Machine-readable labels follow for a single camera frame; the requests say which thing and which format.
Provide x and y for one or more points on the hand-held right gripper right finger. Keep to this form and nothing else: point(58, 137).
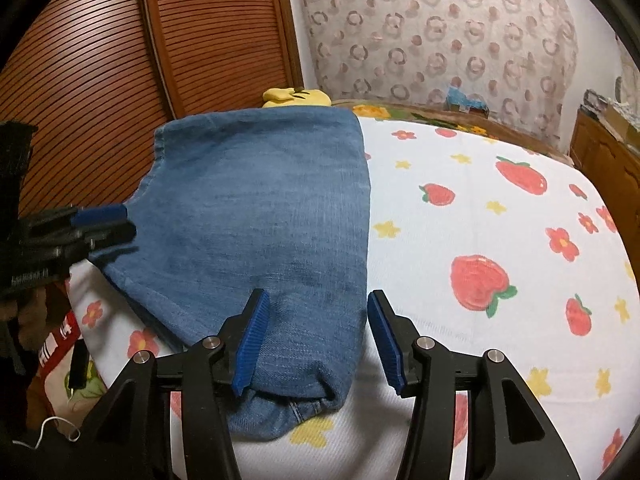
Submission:
point(387, 345)

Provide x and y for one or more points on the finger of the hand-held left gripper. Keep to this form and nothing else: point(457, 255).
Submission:
point(112, 237)
point(100, 215)

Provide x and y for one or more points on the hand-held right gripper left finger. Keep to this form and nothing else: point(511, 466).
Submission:
point(250, 345)

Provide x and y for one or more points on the blue denim pants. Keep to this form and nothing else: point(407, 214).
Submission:
point(250, 220)

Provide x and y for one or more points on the wooden louvered wardrobe door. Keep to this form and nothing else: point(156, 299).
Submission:
point(220, 35)
point(90, 85)

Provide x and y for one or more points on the red printed cloth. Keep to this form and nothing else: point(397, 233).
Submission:
point(55, 355)

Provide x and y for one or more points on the white strawberry print sheet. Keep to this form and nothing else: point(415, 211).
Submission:
point(475, 220)

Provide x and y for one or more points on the yellow plush toy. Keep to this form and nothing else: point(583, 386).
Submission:
point(295, 96)

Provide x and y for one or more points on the floral blanket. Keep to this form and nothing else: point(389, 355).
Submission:
point(425, 117)

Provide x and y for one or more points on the blue and brown toy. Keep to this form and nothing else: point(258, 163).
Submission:
point(462, 100)

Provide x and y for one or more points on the wooden cabinet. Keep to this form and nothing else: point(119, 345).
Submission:
point(600, 155)

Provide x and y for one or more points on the beige storage box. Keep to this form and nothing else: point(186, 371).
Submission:
point(612, 115)

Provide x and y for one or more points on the circle pattern curtain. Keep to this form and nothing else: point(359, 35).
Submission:
point(440, 25)

